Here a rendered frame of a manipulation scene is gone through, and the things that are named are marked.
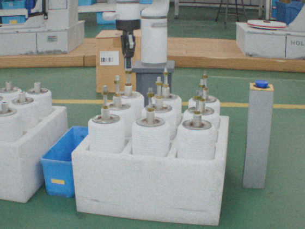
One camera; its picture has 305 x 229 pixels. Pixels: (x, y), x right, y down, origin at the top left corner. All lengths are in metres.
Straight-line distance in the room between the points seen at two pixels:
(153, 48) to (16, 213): 0.74
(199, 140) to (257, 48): 2.06
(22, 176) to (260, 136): 0.70
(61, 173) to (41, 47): 2.04
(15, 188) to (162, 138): 0.46
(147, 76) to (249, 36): 1.62
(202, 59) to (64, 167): 1.90
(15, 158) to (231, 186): 0.66
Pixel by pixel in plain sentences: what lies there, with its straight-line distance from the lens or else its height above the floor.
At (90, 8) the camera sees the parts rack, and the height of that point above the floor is 0.22.
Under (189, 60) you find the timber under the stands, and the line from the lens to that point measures 3.02.
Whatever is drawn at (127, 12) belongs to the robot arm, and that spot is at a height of 0.52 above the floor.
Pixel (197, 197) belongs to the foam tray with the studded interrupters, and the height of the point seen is 0.08.
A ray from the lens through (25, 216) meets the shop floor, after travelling 1.24.
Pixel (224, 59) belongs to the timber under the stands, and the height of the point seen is 0.06.
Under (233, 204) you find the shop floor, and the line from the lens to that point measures 1.28.
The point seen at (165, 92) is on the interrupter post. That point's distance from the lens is 1.36.
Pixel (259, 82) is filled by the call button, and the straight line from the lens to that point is 1.28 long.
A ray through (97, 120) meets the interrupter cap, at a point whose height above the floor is 0.25.
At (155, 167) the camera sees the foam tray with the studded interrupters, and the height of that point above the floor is 0.16.
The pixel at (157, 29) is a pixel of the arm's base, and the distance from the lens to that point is 1.56.
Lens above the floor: 0.62
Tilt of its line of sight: 18 degrees down
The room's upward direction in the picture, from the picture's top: straight up
